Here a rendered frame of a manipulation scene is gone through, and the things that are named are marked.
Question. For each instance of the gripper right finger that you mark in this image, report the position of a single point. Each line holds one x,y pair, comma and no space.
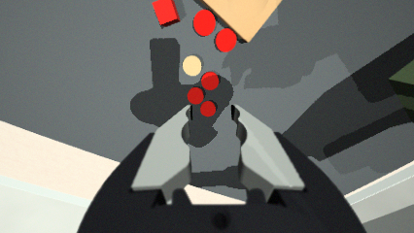
288,178

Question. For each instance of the tan tray with round pockets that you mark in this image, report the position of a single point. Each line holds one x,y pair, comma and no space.
243,17

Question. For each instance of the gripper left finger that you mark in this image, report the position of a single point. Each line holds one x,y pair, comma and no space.
145,179

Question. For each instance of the red disc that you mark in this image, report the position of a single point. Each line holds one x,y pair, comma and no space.
204,23
226,40
208,108
195,95
210,81

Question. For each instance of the cream disc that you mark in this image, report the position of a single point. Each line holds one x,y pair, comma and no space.
192,65

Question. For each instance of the red cube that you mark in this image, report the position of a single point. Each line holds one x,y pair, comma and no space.
166,12

